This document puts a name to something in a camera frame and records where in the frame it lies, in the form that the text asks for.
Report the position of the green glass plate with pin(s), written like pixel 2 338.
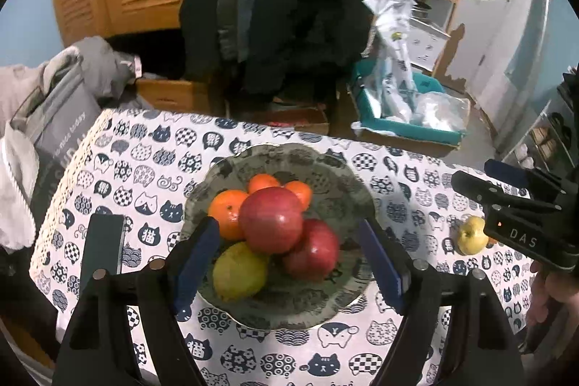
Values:
pixel 339 198

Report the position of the white printed rice bag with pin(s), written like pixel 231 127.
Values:
pixel 390 85

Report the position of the small red apple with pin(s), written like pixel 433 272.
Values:
pixel 271 220

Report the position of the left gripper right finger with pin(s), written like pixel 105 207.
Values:
pixel 388 261

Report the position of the clear plastic bag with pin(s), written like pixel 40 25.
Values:
pixel 437 110

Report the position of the person's right hand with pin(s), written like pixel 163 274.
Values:
pixel 549 288

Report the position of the grey clothes pile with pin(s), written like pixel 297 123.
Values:
pixel 45 113

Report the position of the shoe rack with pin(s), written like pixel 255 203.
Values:
pixel 550 142

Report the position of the teal cardboard box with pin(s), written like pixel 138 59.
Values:
pixel 361 71

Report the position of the small tangerine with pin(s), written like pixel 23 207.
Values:
pixel 261 181
pixel 302 191

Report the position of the large red apple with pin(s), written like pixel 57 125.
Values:
pixel 315 255

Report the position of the yellow pear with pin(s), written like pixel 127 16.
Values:
pixel 471 238

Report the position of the cat pattern tablecloth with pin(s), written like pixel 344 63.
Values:
pixel 144 165

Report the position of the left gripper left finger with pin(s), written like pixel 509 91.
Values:
pixel 192 260

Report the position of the black hanging coat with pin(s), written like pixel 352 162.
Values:
pixel 255 51

